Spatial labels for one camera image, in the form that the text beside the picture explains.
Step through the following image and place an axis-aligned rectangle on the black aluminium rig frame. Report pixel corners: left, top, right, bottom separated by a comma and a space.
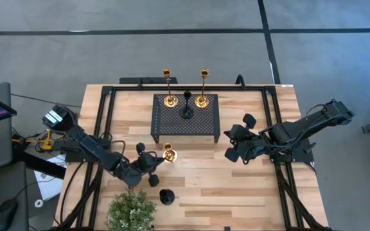
51, 83, 332, 231

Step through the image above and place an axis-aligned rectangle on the yellow stand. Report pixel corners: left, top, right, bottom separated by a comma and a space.
11, 128, 66, 151

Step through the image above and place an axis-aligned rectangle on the tall gold candlestick holder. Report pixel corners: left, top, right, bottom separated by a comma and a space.
162, 67, 179, 108
194, 68, 210, 109

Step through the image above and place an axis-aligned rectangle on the black candle holder base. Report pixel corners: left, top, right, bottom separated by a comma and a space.
159, 189, 175, 206

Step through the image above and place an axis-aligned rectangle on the black cable loop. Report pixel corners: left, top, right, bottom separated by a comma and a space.
235, 74, 247, 89

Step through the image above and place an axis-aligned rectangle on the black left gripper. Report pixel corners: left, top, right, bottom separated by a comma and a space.
116, 142, 167, 189

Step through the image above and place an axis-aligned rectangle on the black perforated metal riser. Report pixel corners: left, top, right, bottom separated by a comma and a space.
150, 93, 221, 144

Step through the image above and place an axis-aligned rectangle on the short gold candlestick holder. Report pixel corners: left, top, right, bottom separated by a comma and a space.
163, 142, 179, 164

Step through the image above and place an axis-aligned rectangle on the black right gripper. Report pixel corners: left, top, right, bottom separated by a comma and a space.
224, 113, 263, 163

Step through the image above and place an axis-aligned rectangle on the black power box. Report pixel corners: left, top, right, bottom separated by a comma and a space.
119, 76, 179, 85

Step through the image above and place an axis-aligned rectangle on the black computer mouse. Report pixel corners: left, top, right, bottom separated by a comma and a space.
0, 198, 19, 231

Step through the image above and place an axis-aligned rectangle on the green plant in black pot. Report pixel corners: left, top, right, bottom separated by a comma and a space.
105, 189, 158, 231

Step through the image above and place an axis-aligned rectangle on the thin black floor cable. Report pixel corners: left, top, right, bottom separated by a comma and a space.
10, 92, 82, 108

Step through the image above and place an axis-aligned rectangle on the white paper sheet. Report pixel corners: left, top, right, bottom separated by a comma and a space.
33, 153, 67, 201

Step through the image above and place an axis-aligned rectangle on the black candlestick holder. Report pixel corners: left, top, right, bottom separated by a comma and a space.
179, 90, 195, 121

